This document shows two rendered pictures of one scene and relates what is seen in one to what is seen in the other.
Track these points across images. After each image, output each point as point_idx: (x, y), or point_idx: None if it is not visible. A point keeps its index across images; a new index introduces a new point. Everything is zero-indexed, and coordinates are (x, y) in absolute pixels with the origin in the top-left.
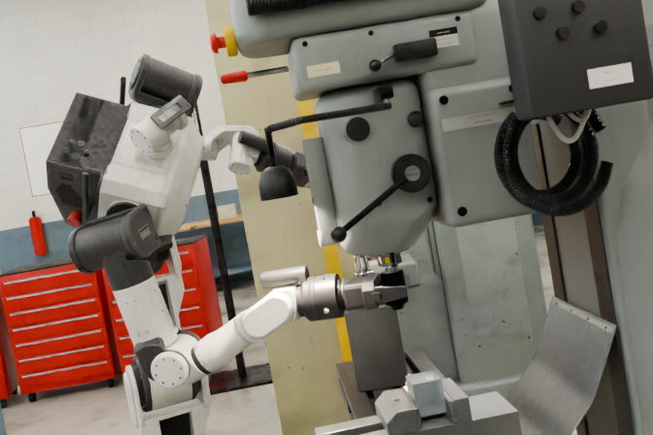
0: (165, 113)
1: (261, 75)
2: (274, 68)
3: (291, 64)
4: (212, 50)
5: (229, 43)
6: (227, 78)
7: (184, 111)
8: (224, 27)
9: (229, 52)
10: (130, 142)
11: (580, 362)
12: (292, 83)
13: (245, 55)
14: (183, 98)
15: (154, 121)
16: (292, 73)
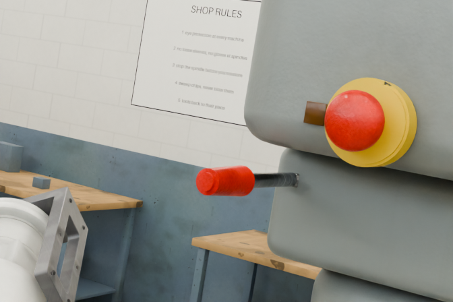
0: (28, 245)
1: (263, 187)
2: (281, 174)
3: (423, 215)
4: (346, 141)
5: (407, 142)
6: (228, 184)
7: (83, 249)
8: (400, 92)
9: (384, 163)
10: None
11: None
12: (315, 226)
13: (312, 149)
14: (74, 201)
15: (43, 291)
16: (396, 228)
